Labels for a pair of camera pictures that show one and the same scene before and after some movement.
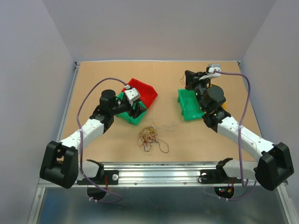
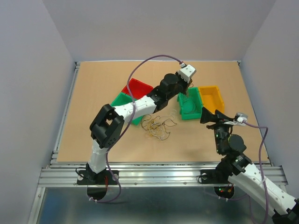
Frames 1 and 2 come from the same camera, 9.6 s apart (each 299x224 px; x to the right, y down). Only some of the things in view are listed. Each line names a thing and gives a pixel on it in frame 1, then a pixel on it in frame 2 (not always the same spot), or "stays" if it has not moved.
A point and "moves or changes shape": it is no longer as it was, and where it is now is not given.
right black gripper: x=192 y=79 to x=206 y=116
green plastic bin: x=189 y=104 stays
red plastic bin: x=147 y=92 stays
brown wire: x=186 y=103 moves or changes shape
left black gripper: x=137 y=111 to x=185 y=83
